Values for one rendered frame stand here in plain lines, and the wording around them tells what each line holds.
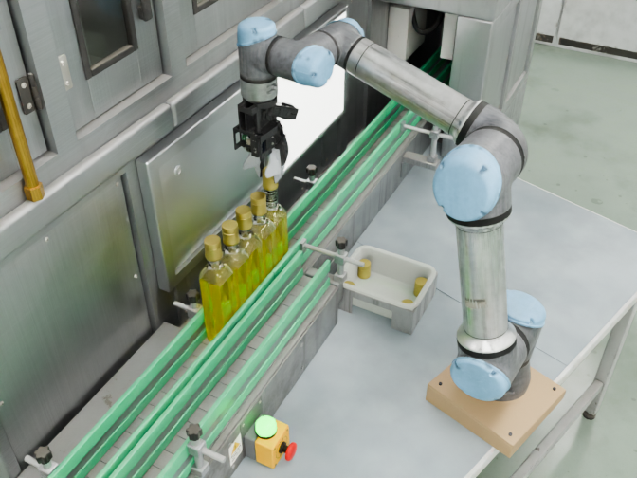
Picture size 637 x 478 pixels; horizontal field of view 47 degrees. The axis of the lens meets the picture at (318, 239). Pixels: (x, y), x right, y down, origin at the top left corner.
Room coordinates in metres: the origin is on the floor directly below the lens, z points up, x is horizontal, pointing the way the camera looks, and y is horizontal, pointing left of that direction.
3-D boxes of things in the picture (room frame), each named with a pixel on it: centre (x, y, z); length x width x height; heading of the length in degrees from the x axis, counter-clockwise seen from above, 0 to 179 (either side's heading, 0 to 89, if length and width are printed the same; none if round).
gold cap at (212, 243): (1.15, 0.21, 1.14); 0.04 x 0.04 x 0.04
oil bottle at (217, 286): (1.15, 0.21, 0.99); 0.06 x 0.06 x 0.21; 62
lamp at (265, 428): (0.94, 0.11, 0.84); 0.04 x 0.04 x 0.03
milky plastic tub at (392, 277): (1.41, -0.17, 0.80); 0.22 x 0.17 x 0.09; 63
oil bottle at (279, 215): (1.36, 0.11, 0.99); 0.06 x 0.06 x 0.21; 62
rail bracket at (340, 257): (1.35, -0.03, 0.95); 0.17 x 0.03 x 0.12; 63
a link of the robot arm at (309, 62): (1.30, 0.02, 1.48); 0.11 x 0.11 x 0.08; 57
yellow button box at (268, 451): (0.94, 0.11, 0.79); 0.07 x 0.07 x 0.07; 63
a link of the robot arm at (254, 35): (1.34, 0.12, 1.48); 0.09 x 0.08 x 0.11; 57
